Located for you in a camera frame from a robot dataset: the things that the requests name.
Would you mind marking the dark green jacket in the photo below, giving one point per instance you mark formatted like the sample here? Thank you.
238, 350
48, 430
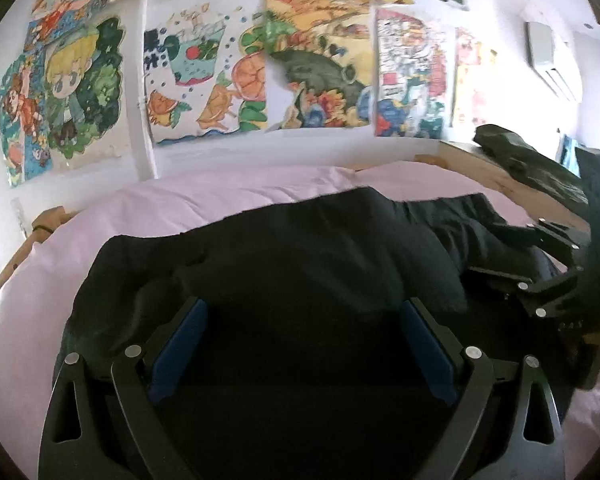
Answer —
529, 167

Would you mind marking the blue cloth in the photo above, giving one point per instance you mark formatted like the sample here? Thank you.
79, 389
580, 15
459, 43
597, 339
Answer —
567, 154

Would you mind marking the orange juice drawing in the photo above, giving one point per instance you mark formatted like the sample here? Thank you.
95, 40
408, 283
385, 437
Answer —
204, 70

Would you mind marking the white wall pipe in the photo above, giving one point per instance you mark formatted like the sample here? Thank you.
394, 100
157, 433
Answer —
147, 167

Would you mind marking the black puffer jacket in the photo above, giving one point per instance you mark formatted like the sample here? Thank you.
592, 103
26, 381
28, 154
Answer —
304, 368

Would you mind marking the autumn landscape drawing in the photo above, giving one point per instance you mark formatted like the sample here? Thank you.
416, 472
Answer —
325, 48

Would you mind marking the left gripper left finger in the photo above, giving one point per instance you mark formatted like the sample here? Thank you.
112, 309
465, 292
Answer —
141, 375

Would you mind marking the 2024 dragon drawing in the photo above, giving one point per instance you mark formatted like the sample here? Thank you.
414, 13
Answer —
413, 93

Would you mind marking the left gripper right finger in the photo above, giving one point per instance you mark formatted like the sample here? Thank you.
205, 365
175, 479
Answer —
503, 421

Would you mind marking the wooden bed frame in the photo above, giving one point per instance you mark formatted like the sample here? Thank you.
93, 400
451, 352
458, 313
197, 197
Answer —
500, 174

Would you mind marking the blond boy drawing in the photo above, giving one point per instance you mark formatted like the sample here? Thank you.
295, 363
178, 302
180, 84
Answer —
84, 95

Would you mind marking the white air conditioner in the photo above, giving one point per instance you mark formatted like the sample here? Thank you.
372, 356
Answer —
541, 50

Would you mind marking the mermaid girl drawing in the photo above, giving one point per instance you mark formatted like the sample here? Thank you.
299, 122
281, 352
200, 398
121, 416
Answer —
23, 127

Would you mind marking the pigs and chicks drawing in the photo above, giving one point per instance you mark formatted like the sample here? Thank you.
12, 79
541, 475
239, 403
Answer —
474, 66

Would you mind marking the pink bed sheet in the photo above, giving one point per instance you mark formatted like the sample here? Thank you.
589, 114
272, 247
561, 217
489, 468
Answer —
29, 342

